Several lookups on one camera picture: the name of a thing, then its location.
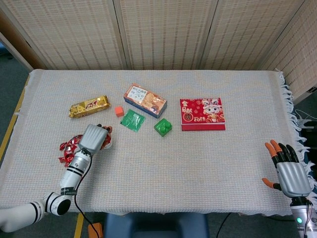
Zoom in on green foil sachet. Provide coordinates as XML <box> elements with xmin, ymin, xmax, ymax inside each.
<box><xmin>120</xmin><ymin>109</ymin><xmax>147</xmax><ymax>133</ymax></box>

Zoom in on red 2026 desk calendar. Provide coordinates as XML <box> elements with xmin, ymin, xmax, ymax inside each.
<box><xmin>179</xmin><ymin>97</ymin><xmax>226</xmax><ymax>131</ymax></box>

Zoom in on orange block on floor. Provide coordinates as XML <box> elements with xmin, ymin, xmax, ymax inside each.
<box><xmin>88</xmin><ymin>222</ymin><xmax>104</xmax><ymax>238</ymax></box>

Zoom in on navy blue robot base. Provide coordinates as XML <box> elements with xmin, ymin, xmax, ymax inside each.
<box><xmin>103</xmin><ymin>212</ymin><xmax>210</xmax><ymax>238</ymax></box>

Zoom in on brown wooden screen panel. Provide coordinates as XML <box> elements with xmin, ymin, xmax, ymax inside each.
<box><xmin>0</xmin><ymin>8</ymin><xmax>48</xmax><ymax>71</ymax></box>

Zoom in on gold biscuit packet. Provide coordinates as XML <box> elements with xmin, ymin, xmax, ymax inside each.
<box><xmin>68</xmin><ymin>95</ymin><xmax>110</xmax><ymax>119</ymax></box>

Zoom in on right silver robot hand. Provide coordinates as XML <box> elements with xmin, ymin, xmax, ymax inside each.
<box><xmin>262</xmin><ymin>139</ymin><xmax>313</xmax><ymax>199</ymax></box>

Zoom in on woven folding screen panel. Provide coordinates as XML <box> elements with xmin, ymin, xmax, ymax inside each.
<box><xmin>0</xmin><ymin>0</ymin><xmax>128</xmax><ymax>70</ymax></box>
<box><xmin>200</xmin><ymin>0</ymin><xmax>306</xmax><ymax>70</ymax></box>
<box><xmin>260</xmin><ymin>0</ymin><xmax>317</xmax><ymax>105</ymax></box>
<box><xmin>113</xmin><ymin>0</ymin><xmax>218</xmax><ymax>70</ymax></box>

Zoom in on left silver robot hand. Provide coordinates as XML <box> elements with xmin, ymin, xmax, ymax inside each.
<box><xmin>78</xmin><ymin>123</ymin><xmax>113</xmax><ymax>156</ymax></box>

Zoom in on white cable bundle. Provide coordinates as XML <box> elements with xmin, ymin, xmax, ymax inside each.
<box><xmin>294</xmin><ymin>109</ymin><xmax>313</xmax><ymax>128</ymax></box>

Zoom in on blue orange cookie box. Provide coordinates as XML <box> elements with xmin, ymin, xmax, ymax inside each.
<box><xmin>123</xmin><ymin>83</ymin><xmax>168</xmax><ymax>119</ymax></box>

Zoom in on green building block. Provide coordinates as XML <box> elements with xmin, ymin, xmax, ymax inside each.
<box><xmin>154</xmin><ymin>118</ymin><xmax>173</xmax><ymax>137</ymax></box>

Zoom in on black floor cable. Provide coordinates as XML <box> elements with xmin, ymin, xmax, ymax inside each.
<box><xmin>216</xmin><ymin>212</ymin><xmax>232</xmax><ymax>238</ymax></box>

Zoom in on white woven tablecloth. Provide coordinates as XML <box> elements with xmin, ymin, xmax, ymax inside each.
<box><xmin>0</xmin><ymin>68</ymin><xmax>317</xmax><ymax>217</ymax></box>

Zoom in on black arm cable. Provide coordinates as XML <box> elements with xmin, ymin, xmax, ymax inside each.
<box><xmin>73</xmin><ymin>148</ymin><xmax>103</xmax><ymax>238</ymax></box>

